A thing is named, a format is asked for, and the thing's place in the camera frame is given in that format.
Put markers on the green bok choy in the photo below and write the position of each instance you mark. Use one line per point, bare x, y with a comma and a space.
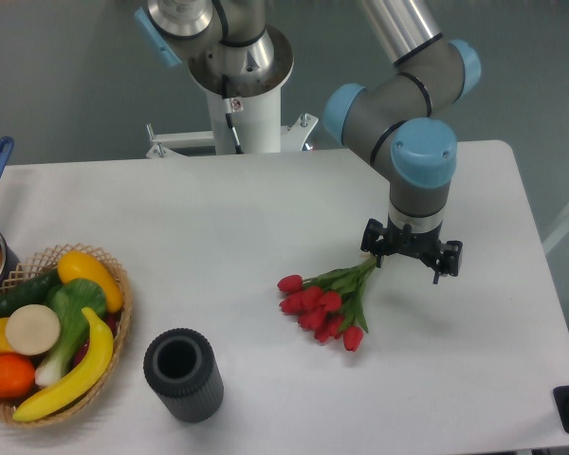
68, 303

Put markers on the beige round disc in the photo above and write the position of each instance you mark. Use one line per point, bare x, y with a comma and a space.
32, 329

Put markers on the yellow lemon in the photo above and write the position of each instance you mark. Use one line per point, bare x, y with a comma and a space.
80, 265

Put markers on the orange fruit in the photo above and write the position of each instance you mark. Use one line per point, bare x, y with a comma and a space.
16, 376

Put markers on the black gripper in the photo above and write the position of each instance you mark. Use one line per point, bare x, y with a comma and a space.
443, 258

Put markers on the woven wicker basket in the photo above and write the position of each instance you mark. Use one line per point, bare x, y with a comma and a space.
40, 263

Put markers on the red fruit in basket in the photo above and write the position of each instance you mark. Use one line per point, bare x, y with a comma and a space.
112, 322

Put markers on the dark green cucumber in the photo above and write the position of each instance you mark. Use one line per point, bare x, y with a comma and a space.
32, 291

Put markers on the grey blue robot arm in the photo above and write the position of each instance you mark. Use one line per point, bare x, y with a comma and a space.
391, 127

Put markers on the red tulip bouquet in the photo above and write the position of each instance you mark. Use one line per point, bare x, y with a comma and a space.
330, 306

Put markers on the dark grey ribbed vase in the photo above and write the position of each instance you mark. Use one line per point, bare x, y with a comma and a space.
180, 367

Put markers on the yellow banana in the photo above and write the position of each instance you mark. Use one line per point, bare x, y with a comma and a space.
78, 381

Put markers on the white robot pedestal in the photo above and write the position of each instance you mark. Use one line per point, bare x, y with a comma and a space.
242, 85

